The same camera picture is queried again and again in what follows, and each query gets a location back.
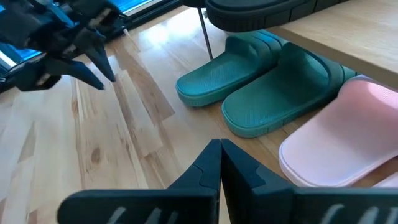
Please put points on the black table edge frame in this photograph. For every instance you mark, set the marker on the black table edge frame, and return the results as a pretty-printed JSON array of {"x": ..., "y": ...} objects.
[{"x": 149, "y": 18}]

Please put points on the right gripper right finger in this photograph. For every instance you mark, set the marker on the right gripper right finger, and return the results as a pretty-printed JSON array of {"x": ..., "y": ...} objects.
[{"x": 280, "y": 205}]

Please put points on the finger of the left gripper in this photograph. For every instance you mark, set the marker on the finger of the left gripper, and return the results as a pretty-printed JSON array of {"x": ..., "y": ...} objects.
[
  {"x": 68, "y": 70},
  {"x": 99, "y": 46}
]

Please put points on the wooden shelf with black frame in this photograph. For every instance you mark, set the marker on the wooden shelf with black frame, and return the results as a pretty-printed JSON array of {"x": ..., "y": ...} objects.
[{"x": 357, "y": 37}]

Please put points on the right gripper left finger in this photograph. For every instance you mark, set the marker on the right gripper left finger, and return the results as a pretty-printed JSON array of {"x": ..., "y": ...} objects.
[{"x": 171, "y": 205}]

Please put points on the green rubber slide sandal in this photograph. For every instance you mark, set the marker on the green rubber slide sandal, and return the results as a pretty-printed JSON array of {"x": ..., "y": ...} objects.
[
  {"x": 224, "y": 74},
  {"x": 280, "y": 102}
]

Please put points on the pink rubber slide sandal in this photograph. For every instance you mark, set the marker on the pink rubber slide sandal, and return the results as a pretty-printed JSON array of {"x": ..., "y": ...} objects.
[
  {"x": 342, "y": 140},
  {"x": 388, "y": 182}
]

